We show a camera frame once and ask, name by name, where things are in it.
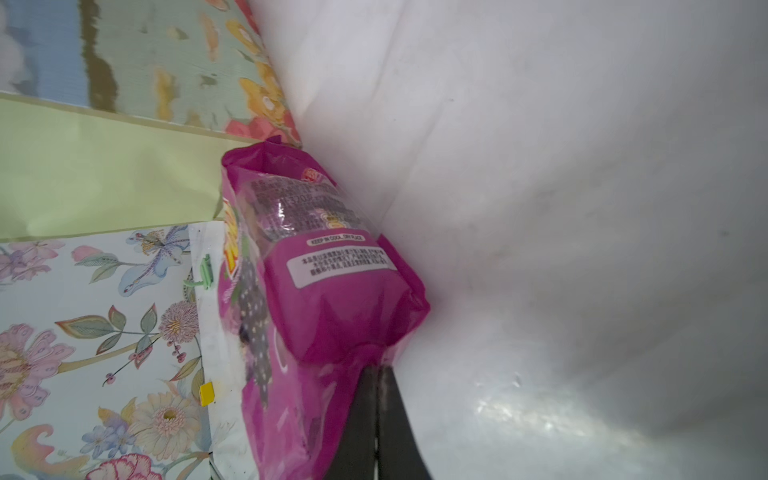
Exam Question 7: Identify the paper bag white green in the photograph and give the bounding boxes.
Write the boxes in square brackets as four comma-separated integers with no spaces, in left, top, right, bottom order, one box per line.
[1,1,301,240]

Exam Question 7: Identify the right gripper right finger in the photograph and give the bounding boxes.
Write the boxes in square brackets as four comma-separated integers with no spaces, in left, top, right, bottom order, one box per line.
[377,366,432,480]

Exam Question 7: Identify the small yellow block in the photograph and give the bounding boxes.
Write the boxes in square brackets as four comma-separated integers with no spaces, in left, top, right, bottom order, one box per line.
[198,382,215,407]

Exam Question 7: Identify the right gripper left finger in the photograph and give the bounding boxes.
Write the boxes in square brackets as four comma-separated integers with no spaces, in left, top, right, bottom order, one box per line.
[324,367,378,480]

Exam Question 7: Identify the purple magenta snack bag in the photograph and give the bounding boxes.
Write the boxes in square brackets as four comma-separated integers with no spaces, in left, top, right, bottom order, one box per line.
[217,137,430,479]

